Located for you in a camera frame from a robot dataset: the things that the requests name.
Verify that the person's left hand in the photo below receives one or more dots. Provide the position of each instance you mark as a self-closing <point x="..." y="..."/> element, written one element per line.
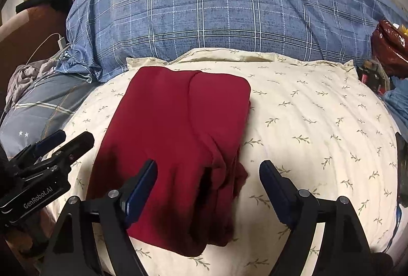
<point x="28" y="240"/>

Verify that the blue plaid quilt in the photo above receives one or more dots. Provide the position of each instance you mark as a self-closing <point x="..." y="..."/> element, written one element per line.
<point x="103" y="34"/>

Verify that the brown wooden headboard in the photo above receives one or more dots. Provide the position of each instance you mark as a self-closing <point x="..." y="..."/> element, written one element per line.
<point x="21" y="35"/>

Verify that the grey-blue striped bed sheet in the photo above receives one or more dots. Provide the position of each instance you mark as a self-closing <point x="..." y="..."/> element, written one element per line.
<point x="44" y="108"/>

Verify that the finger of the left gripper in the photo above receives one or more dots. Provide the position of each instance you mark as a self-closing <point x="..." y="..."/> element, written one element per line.
<point x="50" y="142"/>

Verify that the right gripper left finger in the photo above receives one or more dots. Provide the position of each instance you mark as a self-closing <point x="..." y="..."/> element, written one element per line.
<point x="72" y="248"/>

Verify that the white charger with cable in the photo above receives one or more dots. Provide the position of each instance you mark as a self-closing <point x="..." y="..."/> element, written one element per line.
<point x="47" y="48"/>

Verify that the light blue garment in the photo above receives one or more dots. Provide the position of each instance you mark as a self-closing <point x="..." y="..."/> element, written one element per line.
<point x="396" y="102"/>

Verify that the cream leaf-print pillow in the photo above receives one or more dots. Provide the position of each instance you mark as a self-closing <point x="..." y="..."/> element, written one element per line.
<point x="323" y="129"/>

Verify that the grey crumpled cloth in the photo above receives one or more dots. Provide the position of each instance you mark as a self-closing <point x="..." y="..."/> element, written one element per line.
<point x="24" y="76"/>

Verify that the red sweater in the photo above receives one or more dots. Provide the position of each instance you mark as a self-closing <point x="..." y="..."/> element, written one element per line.
<point x="191" y="124"/>

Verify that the dark red plastic bag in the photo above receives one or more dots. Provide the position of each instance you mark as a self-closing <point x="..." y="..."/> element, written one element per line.
<point x="389" y="48"/>

